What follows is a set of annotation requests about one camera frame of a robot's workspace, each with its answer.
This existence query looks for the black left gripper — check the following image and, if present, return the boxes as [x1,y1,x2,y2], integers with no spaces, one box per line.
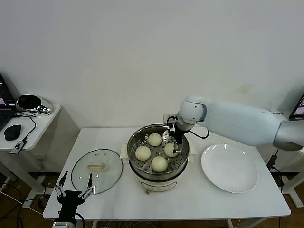
[54,171,95,221]

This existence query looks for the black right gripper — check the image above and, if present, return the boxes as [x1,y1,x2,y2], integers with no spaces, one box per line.
[167,122,190,155]

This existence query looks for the white steamed baozi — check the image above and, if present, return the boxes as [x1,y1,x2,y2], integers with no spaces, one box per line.
[164,142,179,158]
[135,145,152,161]
[148,133,163,147]
[151,156,168,173]

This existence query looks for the round glass pot lid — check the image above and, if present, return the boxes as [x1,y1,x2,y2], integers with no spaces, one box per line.
[71,149,124,196]

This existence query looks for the perforated steel steamer basket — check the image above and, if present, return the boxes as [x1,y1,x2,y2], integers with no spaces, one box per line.
[120,123,198,178]

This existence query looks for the floor power strip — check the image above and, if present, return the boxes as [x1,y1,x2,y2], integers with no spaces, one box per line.
[41,180,57,189]

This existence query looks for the cream electric cooking pot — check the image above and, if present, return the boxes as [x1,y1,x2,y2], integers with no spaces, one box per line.
[128,154,190,196]

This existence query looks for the white oval plate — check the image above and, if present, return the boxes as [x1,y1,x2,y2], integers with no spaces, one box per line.
[200,144,259,194]

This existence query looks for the white side table with mouse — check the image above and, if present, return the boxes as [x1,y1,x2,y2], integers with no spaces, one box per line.
[0,104,62,202]

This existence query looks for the small grey usb hub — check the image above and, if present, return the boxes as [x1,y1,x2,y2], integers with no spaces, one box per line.
[10,140,27,155]

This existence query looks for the black computer mouse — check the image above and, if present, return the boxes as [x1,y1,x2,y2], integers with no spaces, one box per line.
[4,124,23,142]

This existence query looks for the chrome and black headset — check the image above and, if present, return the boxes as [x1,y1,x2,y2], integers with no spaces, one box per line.
[16,94,52,115]

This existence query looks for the black power adapter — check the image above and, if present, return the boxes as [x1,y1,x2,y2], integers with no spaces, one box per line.
[266,155,278,169]

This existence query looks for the black laptop with dark screen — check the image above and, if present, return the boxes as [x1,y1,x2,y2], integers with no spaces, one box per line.
[0,71,18,133]

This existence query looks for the white side table with sticker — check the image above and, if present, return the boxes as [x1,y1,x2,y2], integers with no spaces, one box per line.
[269,110,304,209]

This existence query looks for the black laptop with pink screen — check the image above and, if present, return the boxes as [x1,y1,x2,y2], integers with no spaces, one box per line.
[288,94,304,122]

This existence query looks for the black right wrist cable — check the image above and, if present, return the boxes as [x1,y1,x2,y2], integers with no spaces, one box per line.
[189,125,210,139]

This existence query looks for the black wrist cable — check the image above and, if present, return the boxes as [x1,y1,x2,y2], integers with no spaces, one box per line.
[189,125,210,139]
[75,212,86,228]

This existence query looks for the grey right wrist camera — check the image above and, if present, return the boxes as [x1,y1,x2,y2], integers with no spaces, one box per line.
[163,114,178,131]

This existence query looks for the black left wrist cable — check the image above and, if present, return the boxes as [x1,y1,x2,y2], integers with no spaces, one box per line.
[75,212,86,228]

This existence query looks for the white floor cable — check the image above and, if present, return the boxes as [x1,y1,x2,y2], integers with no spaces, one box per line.
[0,191,46,217]

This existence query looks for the black floor cable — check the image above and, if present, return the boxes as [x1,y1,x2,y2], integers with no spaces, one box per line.
[0,177,33,221]

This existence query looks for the thin black usb cable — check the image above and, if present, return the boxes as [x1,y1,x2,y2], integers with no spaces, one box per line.
[14,113,38,143]

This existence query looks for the white cables under table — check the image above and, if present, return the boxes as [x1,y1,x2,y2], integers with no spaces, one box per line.
[104,220,157,228]

